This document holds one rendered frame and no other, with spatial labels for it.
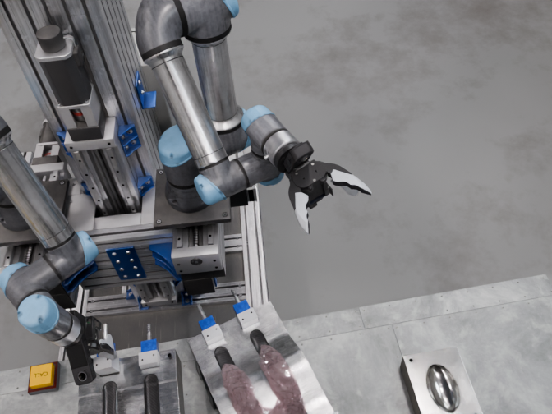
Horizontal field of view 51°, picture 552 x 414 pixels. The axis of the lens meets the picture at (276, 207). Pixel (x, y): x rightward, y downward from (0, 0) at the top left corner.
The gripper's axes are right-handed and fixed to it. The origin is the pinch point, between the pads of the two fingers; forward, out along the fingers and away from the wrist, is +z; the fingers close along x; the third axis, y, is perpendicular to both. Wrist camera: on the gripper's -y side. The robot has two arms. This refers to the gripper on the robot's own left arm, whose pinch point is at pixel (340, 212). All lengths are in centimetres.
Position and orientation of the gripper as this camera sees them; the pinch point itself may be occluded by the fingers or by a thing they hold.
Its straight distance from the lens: 114.3
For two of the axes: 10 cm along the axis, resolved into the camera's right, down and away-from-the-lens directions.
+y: 1.7, 5.5, 8.1
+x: -8.4, 5.2, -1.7
